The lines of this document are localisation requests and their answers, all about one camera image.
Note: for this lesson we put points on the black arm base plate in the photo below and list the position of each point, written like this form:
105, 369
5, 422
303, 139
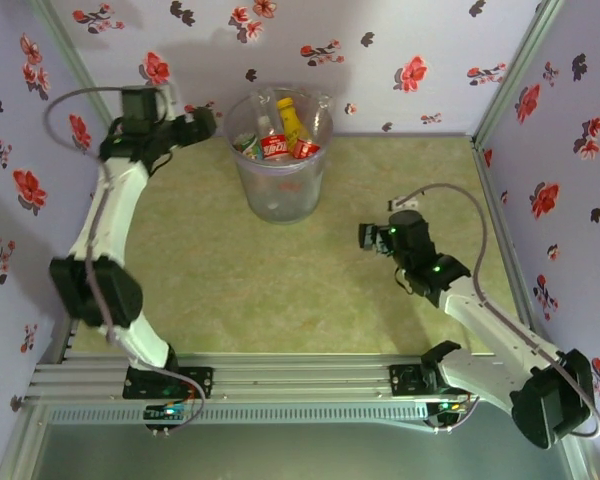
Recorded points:
405, 380
200, 382

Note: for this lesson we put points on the green and red label bottle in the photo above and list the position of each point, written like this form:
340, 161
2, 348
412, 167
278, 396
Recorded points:
247, 144

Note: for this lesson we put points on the translucent grey plastic bin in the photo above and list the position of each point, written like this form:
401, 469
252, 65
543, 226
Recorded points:
285, 200

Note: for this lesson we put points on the aluminium side rail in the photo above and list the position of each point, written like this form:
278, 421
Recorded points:
67, 345
495, 200

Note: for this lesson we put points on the aluminium frame post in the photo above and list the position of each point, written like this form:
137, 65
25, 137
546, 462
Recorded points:
516, 70
73, 55

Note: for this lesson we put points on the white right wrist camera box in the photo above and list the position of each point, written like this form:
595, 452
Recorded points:
405, 204

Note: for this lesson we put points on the grey metal lower panel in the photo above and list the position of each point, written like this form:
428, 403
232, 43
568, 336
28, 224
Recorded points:
300, 450

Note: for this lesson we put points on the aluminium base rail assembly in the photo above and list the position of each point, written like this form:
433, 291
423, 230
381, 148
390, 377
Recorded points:
300, 380

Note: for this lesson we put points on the small circuit board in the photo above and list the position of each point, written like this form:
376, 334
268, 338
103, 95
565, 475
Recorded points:
452, 407
160, 412

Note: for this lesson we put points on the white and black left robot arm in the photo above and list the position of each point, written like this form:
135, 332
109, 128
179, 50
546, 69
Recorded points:
115, 210

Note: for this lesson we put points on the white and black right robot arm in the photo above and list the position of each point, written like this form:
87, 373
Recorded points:
490, 320

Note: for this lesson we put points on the yellow plastic bottle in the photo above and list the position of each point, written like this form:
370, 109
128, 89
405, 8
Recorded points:
291, 122

